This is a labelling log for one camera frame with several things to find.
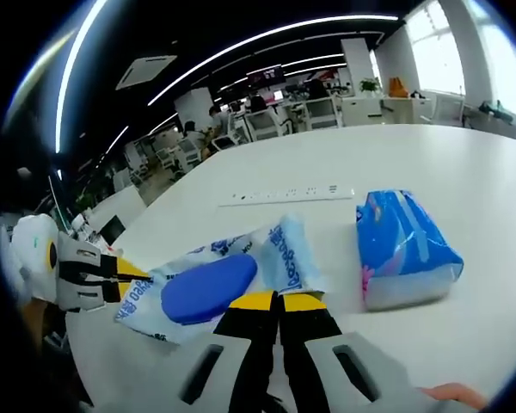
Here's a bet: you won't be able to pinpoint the person's right hand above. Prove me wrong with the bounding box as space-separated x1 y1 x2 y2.
416 382 491 412

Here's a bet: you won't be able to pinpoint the orange bag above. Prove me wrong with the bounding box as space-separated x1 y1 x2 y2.
388 76 410 99

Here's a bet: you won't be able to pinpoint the white low cabinet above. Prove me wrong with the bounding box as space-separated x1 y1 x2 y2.
89 184 148 247

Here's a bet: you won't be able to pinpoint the row of white office chairs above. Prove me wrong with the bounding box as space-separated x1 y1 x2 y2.
151 95 343 174

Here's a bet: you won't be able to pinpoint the blue-lid wet wipes pack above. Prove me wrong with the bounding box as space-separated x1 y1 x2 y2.
113 213 329 346

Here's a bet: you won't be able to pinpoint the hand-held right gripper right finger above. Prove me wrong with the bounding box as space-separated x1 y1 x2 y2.
278 291 423 413

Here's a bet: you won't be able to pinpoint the white built-in power strip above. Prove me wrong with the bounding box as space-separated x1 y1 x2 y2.
218 184 356 209

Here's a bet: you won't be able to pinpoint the teal object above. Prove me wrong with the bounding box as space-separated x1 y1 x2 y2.
478 99 515 124

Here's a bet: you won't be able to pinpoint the ceiling air conditioner vent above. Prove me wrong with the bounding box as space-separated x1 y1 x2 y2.
114 53 179 92

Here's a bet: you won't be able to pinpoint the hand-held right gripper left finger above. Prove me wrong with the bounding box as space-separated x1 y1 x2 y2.
145 290 280 413

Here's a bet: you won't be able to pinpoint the potted green plant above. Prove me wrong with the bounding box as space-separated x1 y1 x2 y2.
359 77 382 96
74 190 96 213

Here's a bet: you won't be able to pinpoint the straight ceiling light strip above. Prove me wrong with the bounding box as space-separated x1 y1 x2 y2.
55 0 109 154

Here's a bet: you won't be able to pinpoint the blue tissue pack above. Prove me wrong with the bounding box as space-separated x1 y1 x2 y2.
354 188 465 312

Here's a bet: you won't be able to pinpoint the long curved ceiling light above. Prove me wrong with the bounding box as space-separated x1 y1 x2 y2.
146 14 401 107

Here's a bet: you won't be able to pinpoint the hanging display screen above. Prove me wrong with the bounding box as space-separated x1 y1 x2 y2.
246 64 286 85

